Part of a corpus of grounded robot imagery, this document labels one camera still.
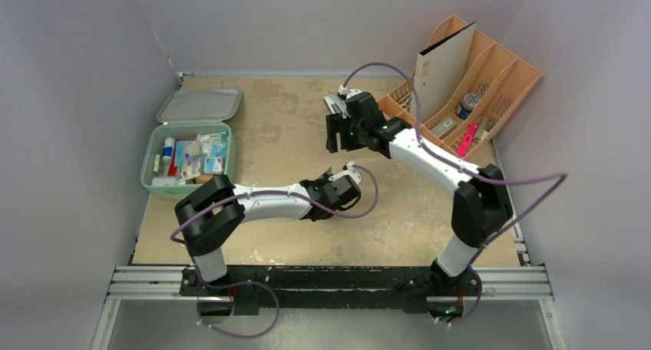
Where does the clear zip bag of pads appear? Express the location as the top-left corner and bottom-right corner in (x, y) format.
(197, 132), (228, 174)

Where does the brown bottle orange cap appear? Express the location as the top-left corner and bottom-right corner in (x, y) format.
(194, 174), (215, 184)

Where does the blue white wipes packet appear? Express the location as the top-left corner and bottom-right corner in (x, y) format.
(176, 140), (203, 181)

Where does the red first aid pouch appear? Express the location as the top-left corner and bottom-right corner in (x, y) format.
(165, 143), (177, 177)

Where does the white blue bandage roll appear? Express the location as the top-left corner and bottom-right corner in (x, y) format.
(160, 137), (176, 163)

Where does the green small medicine box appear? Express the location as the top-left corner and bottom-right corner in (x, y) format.
(152, 154), (164, 175)

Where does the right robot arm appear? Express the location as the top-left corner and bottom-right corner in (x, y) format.
(323, 91), (513, 294)

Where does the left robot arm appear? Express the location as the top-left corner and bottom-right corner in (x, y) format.
(174, 167), (362, 296)

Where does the blue white stapler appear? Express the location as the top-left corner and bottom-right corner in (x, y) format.
(323, 94), (341, 114)

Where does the grey box in organizer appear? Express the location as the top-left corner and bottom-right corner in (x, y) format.
(431, 117), (457, 139)

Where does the white folder in organizer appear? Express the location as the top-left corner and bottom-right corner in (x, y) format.
(410, 21), (476, 122)

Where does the pink marker in organizer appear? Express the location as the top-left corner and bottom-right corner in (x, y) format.
(457, 123), (479, 158)

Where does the pink desk organizer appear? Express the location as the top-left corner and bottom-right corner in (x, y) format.
(378, 15), (543, 159)

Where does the mint green storage case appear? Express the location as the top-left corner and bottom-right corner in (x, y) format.
(140, 88), (242, 200)

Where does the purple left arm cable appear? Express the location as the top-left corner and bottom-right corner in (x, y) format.
(170, 163), (380, 337)

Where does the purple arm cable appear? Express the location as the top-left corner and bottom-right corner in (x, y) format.
(170, 163), (380, 337)
(342, 61), (568, 329)

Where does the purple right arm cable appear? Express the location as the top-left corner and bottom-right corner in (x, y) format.
(342, 61), (568, 329)

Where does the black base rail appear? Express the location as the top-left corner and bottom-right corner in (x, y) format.
(180, 265), (481, 319)

